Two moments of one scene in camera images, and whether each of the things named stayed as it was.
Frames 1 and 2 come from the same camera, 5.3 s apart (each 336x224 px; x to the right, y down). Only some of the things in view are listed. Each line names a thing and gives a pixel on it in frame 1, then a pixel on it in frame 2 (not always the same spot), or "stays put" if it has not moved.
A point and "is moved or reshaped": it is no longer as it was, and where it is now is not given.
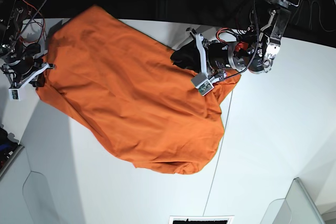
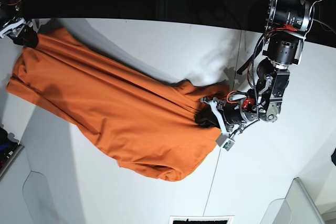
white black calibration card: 204,219 stays put
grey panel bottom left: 24,194 stays put
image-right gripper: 220,55 -> 233,113
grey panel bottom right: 297,208 stays put
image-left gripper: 19,72 -> 25,35
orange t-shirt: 121,80 is moved or reshaped
